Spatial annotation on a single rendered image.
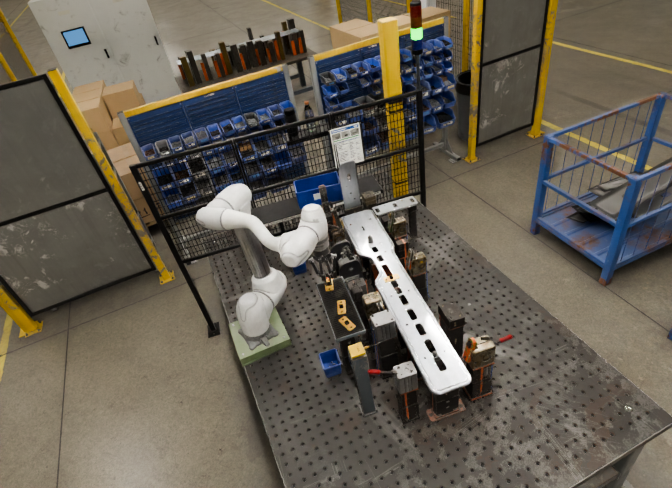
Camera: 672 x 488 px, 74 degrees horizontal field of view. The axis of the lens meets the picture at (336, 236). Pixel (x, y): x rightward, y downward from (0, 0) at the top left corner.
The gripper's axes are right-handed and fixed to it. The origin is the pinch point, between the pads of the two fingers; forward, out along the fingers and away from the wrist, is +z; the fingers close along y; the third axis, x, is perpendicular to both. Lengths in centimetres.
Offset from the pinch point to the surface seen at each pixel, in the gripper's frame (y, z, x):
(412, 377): 30, 22, -45
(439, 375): 41, 25, -44
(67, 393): -218, 125, 56
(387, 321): 24.0, 14.3, -19.3
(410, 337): 33.4, 25.3, -21.6
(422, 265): 50, 27, 26
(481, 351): 60, 20, -39
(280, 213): -30, 22, 94
